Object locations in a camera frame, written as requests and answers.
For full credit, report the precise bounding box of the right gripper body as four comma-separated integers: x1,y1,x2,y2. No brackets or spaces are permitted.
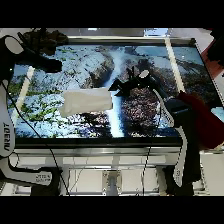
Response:
118,77,143,92

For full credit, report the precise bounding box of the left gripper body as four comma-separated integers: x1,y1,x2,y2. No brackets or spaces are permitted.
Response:
32,54,64,74

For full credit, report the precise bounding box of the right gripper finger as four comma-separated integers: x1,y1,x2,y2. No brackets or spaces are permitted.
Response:
115,86,130,98
108,79,122,92

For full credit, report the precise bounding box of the white garment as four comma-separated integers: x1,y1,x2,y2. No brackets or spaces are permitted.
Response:
59,87,114,118

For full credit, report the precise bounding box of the red garment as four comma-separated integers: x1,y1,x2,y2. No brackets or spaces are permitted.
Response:
176,91,224,150

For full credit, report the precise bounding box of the silver frame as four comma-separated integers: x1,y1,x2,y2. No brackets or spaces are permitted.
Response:
0,145,224,197

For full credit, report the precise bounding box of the black cable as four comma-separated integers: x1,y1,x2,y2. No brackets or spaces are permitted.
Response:
0,80,70,197

